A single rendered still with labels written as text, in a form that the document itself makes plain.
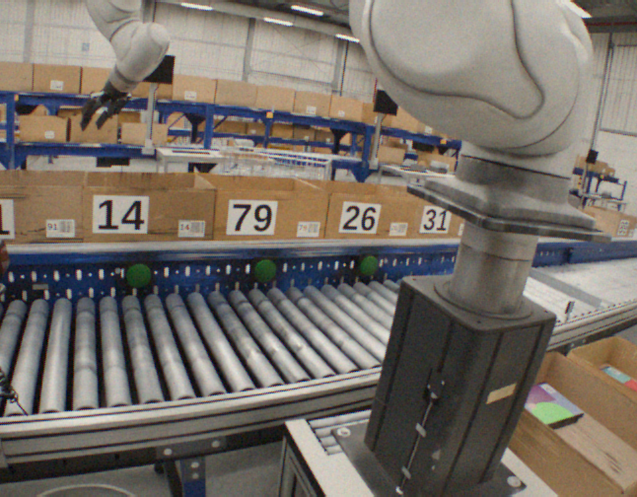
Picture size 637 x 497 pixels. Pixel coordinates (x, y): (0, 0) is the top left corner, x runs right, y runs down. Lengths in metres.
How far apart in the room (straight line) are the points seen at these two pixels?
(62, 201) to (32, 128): 4.36
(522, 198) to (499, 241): 0.07
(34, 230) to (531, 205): 1.18
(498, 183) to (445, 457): 0.38
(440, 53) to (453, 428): 0.47
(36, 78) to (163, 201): 4.68
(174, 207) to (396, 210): 0.81
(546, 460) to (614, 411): 0.28
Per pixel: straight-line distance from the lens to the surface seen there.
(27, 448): 0.87
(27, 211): 1.29
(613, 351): 1.42
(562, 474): 0.84
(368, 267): 1.53
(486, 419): 0.65
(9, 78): 5.88
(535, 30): 0.33
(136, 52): 1.16
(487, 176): 0.53
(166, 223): 1.29
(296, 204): 1.40
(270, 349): 1.06
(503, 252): 0.56
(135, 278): 1.25
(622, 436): 1.08
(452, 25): 0.31
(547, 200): 0.54
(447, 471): 0.68
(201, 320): 1.16
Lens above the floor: 1.28
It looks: 17 degrees down
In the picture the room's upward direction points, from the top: 8 degrees clockwise
